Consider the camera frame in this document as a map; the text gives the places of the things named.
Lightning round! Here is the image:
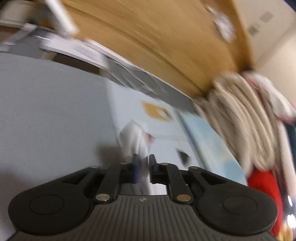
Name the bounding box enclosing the cream folded blanket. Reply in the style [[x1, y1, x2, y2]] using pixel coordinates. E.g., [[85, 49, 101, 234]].
[[194, 72, 279, 175]]

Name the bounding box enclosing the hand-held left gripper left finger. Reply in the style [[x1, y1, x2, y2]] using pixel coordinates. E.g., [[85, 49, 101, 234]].
[[61, 154, 140, 204]]

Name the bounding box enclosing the pink and white cloth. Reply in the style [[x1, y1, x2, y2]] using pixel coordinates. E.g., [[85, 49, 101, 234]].
[[242, 70, 296, 122]]

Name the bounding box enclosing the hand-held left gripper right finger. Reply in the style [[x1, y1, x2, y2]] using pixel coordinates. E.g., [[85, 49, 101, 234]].
[[149, 154, 228, 204]]

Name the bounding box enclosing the white folded quilt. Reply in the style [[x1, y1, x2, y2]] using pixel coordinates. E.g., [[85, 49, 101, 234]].
[[277, 119, 291, 232]]

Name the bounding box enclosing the light blue sheet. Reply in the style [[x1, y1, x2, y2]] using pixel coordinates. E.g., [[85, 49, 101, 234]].
[[179, 113, 248, 186]]

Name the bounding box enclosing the white garment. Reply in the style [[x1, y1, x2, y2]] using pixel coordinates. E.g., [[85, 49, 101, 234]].
[[119, 122, 152, 195]]

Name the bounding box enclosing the red quilt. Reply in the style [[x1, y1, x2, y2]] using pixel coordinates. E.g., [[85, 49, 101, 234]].
[[247, 169, 283, 237]]

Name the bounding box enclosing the white bar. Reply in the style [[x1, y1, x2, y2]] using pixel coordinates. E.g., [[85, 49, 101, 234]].
[[44, 0, 79, 36]]

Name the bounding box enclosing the wooden headboard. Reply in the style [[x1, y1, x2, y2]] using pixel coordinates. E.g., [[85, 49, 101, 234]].
[[55, 0, 255, 99]]

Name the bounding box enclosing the small white object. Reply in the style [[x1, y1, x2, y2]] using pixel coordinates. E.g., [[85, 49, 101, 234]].
[[207, 5, 237, 42]]

